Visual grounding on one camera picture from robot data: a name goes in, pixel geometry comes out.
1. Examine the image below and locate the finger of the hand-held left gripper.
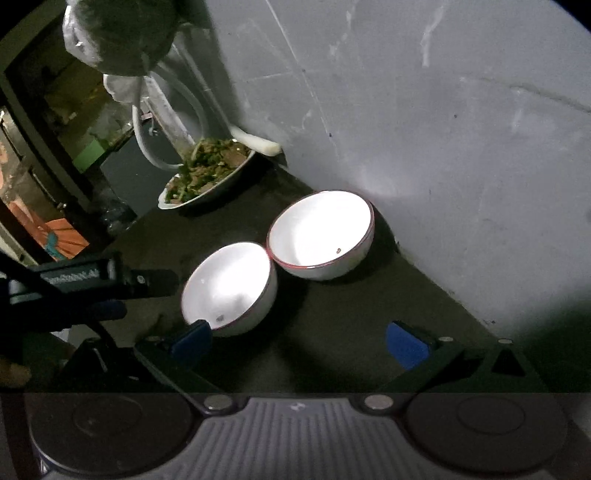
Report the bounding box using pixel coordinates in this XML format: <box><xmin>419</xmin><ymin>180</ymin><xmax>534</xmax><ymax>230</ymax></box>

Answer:
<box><xmin>117</xmin><ymin>269</ymin><xmax>180</xmax><ymax>299</ymax></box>
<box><xmin>46</xmin><ymin>299</ymin><xmax>128</xmax><ymax>334</ymax></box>

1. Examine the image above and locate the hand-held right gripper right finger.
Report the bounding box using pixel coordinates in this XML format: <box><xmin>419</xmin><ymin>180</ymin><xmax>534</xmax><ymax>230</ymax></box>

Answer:
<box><xmin>360</xmin><ymin>322</ymin><xmax>548</xmax><ymax>414</ymax></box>

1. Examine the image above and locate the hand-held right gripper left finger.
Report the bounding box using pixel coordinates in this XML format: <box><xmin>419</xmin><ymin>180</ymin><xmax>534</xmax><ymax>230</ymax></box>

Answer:
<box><xmin>60</xmin><ymin>320</ymin><xmax>238</xmax><ymax>414</ymax></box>

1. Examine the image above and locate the white ceramic bowl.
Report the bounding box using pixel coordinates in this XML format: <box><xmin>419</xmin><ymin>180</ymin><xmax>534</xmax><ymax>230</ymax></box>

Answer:
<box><xmin>181</xmin><ymin>242</ymin><xmax>278</xmax><ymax>337</ymax></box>
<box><xmin>267</xmin><ymin>189</ymin><xmax>376</xmax><ymax>281</ymax></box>

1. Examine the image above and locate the person's left hand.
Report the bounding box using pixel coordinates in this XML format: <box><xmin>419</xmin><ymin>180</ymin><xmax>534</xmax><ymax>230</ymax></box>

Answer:
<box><xmin>0</xmin><ymin>357</ymin><xmax>33</xmax><ymax>389</ymax></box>

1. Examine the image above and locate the orange door sticker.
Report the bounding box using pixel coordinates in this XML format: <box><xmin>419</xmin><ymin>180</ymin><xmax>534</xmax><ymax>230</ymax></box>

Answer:
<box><xmin>9</xmin><ymin>203</ymin><xmax>88</xmax><ymax>261</ymax></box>

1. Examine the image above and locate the dark wooden door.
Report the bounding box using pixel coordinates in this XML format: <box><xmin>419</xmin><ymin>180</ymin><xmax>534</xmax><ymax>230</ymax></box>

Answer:
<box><xmin>0</xmin><ymin>106</ymin><xmax>90</xmax><ymax>261</ymax></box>

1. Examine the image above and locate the dark chest freezer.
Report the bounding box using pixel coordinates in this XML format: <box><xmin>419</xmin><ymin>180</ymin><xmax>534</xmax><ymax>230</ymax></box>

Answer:
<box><xmin>100</xmin><ymin>134</ymin><xmax>185</xmax><ymax>217</ymax></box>

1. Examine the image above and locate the white plate of cooked vegetables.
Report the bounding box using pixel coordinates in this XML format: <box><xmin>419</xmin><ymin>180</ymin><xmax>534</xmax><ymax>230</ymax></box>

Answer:
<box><xmin>158</xmin><ymin>137</ymin><xmax>256</xmax><ymax>210</ymax></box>

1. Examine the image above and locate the green box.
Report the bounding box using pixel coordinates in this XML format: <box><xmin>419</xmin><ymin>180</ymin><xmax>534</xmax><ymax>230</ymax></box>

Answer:
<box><xmin>74</xmin><ymin>138</ymin><xmax>109</xmax><ymax>172</ymax></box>

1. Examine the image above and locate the white radish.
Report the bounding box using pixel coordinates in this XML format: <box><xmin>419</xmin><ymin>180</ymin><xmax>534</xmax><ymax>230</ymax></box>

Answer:
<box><xmin>229</xmin><ymin>124</ymin><xmax>282</xmax><ymax>156</ymax></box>

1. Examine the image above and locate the plastic bag of dried greens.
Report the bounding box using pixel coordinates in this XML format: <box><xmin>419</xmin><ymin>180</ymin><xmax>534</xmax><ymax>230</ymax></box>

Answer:
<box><xmin>62</xmin><ymin>0</ymin><xmax>213</xmax><ymax>77</ymax></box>

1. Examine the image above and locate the white flexible hose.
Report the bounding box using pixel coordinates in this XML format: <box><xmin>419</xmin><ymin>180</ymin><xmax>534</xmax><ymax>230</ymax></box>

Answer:
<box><xmin>104</xmin><ymin>62</ymin><xmax>211</xmax><ymax>169</ymax></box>

